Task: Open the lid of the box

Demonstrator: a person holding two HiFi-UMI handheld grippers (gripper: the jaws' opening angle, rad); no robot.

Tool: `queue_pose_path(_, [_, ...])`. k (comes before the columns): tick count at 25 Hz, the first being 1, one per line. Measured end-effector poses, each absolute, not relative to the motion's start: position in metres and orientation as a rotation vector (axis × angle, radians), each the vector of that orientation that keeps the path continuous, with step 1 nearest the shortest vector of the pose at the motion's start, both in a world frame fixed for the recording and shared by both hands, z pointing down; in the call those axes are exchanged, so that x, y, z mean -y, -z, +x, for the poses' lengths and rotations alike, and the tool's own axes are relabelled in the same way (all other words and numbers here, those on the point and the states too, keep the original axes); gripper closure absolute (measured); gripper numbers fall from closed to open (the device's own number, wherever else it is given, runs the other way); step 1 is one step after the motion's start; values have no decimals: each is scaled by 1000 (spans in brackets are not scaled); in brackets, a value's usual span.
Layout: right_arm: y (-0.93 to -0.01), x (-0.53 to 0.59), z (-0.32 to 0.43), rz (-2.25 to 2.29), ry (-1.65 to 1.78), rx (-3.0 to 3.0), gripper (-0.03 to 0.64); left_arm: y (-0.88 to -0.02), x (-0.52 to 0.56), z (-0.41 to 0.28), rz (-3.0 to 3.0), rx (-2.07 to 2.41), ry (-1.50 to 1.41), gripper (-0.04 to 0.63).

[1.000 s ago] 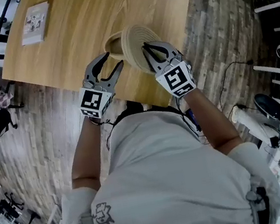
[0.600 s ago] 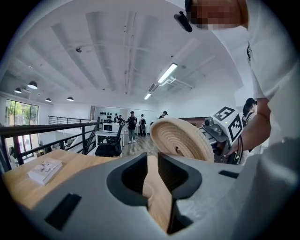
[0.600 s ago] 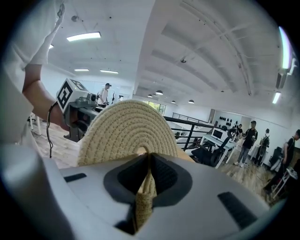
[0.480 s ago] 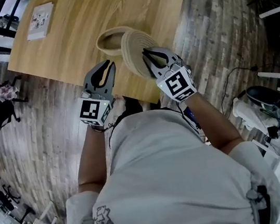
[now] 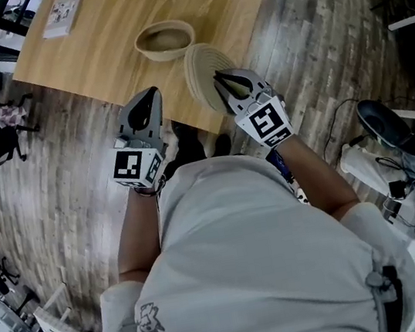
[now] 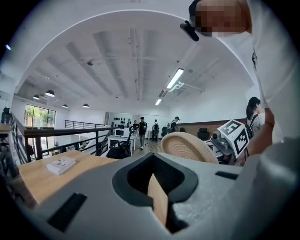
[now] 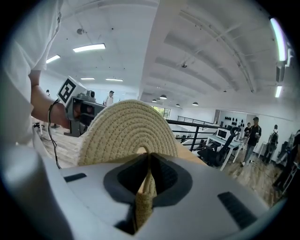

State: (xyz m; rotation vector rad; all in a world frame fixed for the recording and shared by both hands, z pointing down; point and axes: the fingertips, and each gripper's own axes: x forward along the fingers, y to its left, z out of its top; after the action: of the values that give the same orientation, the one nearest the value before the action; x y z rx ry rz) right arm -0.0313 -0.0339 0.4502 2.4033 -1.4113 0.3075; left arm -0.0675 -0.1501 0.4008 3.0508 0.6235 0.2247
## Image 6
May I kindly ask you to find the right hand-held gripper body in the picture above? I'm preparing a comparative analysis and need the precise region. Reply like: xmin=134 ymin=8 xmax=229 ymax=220
xmin=204 ymin=119 xmax=250 ymax=165

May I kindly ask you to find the large window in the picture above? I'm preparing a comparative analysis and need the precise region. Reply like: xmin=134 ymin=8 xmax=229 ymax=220
xmin=23 ymin=104 xmax=57 ymax=129

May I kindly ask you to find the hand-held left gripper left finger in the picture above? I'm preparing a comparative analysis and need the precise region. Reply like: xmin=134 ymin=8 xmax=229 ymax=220
xmin=34 ymin=151 xmax=174 ymax=240

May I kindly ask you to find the person's head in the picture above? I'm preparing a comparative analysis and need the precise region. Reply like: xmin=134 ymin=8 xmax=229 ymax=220
xmin=188 ymin=0 xmax=253 ymax=38

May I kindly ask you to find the white desk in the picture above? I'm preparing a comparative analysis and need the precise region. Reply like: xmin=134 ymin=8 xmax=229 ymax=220
xmin=107 ymin=135 xmax=137 ymax=157

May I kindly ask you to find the white book on table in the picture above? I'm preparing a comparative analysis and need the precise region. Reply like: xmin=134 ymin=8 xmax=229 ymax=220
xmin=45 ymin=156 xmax=77 ymax=176

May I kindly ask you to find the person's white t-shirt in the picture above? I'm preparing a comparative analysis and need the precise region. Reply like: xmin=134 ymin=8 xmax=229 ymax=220
xmin=215 ymin=0 xmax=300 ymax=150

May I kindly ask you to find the black metal railing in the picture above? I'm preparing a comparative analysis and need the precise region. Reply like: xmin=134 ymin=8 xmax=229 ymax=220
xmin=9 ymin=112 xmax=133 ymax=165

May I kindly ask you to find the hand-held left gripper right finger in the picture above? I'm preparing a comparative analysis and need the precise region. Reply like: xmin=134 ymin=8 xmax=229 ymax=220
xmin=153 ymin=152 xmax=245 ymax=240

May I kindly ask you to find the beige woven rope basket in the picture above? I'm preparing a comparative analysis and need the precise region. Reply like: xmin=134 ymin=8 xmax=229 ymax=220
xmin=160 ymin=131 xmax=220 ymax=165

